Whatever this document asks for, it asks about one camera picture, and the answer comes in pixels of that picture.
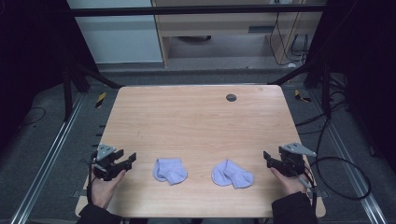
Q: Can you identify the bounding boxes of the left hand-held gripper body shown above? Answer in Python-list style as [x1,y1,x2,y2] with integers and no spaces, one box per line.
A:
[92,143,126,182]

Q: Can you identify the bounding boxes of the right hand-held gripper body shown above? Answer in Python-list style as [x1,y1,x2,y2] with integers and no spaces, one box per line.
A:
[279,142,318,178]

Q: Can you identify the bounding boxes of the light purple sock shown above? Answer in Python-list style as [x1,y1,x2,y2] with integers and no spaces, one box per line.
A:
[210,159,255,190]
[152,157,189,187]

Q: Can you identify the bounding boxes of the person's right hand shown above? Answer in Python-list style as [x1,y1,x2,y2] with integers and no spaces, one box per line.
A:
[269,167,309,197]

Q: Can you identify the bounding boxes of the person's left hand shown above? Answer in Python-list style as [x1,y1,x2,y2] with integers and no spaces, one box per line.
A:
[90,169,127,210]

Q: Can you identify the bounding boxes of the yellow black striped tape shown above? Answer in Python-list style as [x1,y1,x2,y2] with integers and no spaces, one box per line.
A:
[94,91,107,109]
[293,89,312,104]

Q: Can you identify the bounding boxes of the white cabinet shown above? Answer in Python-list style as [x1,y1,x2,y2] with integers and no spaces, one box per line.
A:
[65,0,164,65]

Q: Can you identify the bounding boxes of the black curtain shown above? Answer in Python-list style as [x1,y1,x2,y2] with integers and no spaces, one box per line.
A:
[306,0,396,175]
[0,0,100,150]

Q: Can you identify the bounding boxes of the light wooden desk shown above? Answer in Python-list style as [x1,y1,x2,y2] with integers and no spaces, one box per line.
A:
[151,0,325,69]

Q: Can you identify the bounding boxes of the black horizontal crossbar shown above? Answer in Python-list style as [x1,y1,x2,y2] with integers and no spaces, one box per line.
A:
[68,4,329,18]

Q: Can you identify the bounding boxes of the left hand-held gripper cable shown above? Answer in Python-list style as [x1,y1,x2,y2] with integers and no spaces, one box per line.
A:
[86,155,95,204]

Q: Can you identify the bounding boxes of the hand-held gripper cable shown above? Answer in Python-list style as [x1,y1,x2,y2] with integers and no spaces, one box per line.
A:
[86,155,95,204]
[298,166,319,216]

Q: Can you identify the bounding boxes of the right hand-held gripper cable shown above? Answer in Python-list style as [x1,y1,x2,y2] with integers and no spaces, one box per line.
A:
[298,166,319,216]

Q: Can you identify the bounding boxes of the metal floor rail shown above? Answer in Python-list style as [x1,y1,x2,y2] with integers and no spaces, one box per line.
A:
[311,90,389,224]
[8,92,86,224]

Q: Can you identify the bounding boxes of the black metal stand frame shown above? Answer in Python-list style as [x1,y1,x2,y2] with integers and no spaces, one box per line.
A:
[268,59,332,119]
[61,57,125,123]

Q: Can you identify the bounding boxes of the black looped cable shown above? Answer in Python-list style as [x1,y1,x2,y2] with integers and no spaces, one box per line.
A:
[310,118,373,202]

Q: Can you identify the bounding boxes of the thin black floor cable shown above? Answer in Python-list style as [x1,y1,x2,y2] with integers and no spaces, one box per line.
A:
[19,106,48,127]

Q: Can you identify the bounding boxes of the black hanging cables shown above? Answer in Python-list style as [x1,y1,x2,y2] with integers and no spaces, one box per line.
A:
[268,11,310,67]

